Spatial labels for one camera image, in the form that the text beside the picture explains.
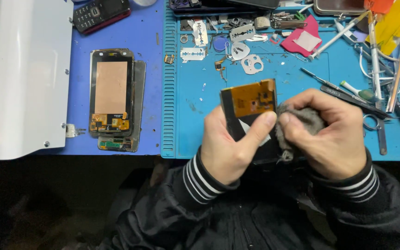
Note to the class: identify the person's right hand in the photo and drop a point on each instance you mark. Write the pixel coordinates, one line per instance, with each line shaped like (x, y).
(332, 139)

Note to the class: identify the person's left hand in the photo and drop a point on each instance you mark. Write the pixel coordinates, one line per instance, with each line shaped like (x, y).
(222, 152)

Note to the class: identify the grey cleaning cloth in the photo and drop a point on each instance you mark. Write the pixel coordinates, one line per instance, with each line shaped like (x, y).
(304, 121)

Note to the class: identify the phone screen with orange flex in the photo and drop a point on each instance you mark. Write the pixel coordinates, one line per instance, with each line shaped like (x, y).
(247, 104)

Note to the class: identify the black tweezers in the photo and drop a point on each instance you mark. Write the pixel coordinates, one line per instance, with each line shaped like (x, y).
(352, 99)

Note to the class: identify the small silver scissors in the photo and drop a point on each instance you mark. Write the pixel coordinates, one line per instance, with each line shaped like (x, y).
(377, 128)

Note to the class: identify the white toothbrush green bristles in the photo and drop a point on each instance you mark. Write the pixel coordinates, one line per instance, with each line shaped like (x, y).
(359, 92)

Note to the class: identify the thin metal pry tool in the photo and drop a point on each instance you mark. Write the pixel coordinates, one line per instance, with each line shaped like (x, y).
(325, 82)

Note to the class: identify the person's black jacket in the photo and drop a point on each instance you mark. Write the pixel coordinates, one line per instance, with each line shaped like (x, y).
(255, 215)

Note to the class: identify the blue silicone repair mat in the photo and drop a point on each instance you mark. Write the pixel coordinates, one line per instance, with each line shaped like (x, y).
(283, 69)

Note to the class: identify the small gold flex part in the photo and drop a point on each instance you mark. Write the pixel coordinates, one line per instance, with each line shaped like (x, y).
(220, 67)

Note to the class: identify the white square pad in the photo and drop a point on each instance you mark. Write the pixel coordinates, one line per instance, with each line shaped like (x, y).
(307, 41)

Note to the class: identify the white syringe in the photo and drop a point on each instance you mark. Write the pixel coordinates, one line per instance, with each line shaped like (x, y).
(337, 36)

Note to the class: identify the razor blade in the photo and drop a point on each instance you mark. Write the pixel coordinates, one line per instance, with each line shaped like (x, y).
(242, 33)
(192, 54)
(200, 33)

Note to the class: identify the pink plastic card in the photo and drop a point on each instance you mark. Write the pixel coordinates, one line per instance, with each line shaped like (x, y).
(299, 36)

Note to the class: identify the small gold connector part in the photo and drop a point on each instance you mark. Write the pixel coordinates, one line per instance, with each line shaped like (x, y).
(169, 59)

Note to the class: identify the phone display with copper back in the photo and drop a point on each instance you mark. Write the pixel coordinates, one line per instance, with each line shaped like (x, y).
(111, 92)

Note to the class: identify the yellow tape piece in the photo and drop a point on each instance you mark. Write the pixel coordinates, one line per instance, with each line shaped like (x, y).
(392, 26)

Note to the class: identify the heap of small metal parts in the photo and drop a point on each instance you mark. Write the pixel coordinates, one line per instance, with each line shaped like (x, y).
(241, 22)

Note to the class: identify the dark phone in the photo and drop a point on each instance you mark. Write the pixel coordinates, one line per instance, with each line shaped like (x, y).
(220, 5)

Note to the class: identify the black keypad phone red edge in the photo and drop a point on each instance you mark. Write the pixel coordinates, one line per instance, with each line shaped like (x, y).
(99, 14)

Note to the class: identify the white metal machine housing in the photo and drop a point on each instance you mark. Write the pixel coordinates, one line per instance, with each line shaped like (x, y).
(23, 76)

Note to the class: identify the silver camera cover plate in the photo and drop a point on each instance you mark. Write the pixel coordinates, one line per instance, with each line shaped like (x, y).
(252, 64)

